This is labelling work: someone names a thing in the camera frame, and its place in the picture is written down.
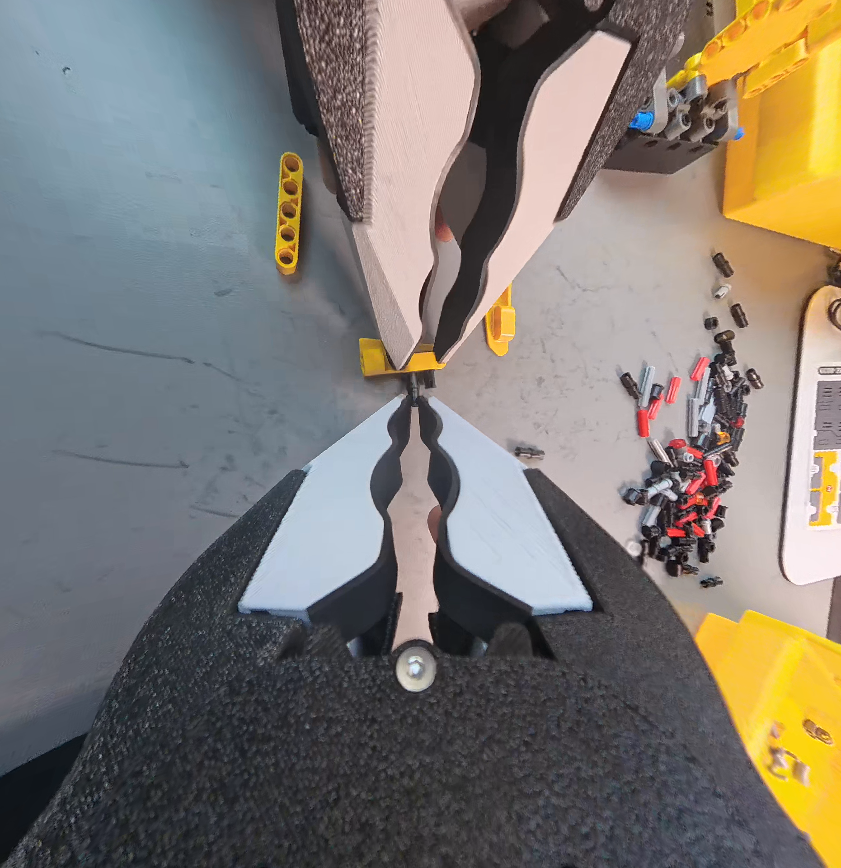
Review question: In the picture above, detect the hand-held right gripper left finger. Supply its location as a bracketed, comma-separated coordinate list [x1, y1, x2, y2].
[237, 395, 414, 657]

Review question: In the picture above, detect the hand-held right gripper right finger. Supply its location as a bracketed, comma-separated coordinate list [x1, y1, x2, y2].
[418, 395, 595, 657]

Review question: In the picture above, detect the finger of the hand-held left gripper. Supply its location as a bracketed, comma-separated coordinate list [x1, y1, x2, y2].
[434, 28, 633, 363]
[349, 0, 481, 370]

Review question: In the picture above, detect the black and yellow lego model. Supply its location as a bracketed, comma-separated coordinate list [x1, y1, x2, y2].
[603, 0, 835, 175]

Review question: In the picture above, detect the medium yellow lego beam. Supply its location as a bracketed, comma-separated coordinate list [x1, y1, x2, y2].
[276, 152, 305, 275]

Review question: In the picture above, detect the pile of small lego pins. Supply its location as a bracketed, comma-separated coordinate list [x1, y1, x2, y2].
[619, 251, 766, 579]

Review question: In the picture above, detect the yellow lego connector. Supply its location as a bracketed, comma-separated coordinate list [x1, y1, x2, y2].
[359, 337, 447, 377]
[484, 283, 516, 357]

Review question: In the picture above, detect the yellow plastic bin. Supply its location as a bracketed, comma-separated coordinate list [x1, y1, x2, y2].
[693, 609, 841, 868]
[722, 0, 841, 253]

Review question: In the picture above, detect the wooden book stand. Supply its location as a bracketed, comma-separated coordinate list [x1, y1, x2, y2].
[780, 285, 841, 586]

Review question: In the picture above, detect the sticker sheet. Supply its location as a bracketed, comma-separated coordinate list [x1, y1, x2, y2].
[807, 364, 841, 528]

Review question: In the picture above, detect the black mesh pad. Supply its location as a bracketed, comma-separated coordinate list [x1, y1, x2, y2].
[0, 732, 89, 868]

